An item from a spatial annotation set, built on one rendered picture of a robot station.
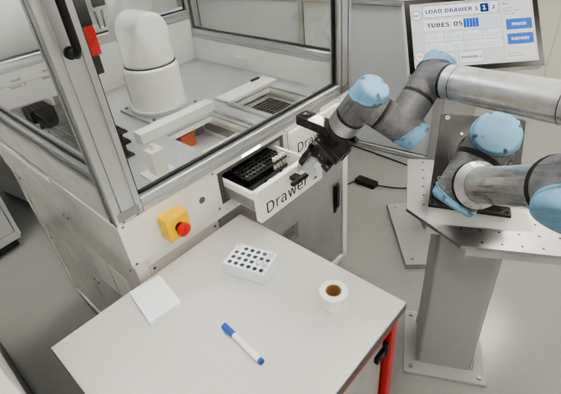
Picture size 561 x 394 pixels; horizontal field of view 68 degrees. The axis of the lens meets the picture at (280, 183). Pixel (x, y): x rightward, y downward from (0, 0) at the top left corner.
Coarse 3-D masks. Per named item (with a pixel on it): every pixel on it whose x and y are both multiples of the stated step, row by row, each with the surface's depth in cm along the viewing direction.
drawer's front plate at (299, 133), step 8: (336, 104) 157; (328, 112) 154; (296, 128) 144; (304, 128) 146; (288, 136) 143; (296, 136) 144; (304, 136) 147; (312, 136) 151; (288, 144) 145; (296, 144) 146; (304, 144) 149; (296, 152) 147
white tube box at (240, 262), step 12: (240, 252) 114; (252, 252) 114; (264, 252) 113; (228, 264) 111; (240, 264) 111; (252, 264) 110; (276, 264) 113; (240, 276) 111; (252, 276) 109; (264, 276) 107
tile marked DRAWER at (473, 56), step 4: (460, 52) 166; (464, 52) 166; (468, 52) 166; (472, 52) 166; (476, 52) 166; (480, 52) 166; (460, 56) 166; (464, 56) 166; (468, 56) 166; (472, 56) 166; (476, 56) 165; (480, 56) 165; (460, 60) 166; (464, 60) 166; (468, 60) 166; (472, 60) 165; (476, 60) 165; (480, 60) 165
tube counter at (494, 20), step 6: (456, 18) 167; (462, 18) 167; (468, 18) 167; (474, 18) 167; (480, 18) 167; (486, 18) 167; (492, 18) 166; (498, 18) 166; (456, 24) 167; (462, 24) 167; (468, 24) 167; (474, 24) 167; (480, 24) 167; (486, 24) 166; (492, 24) 166; (498, 24) 166
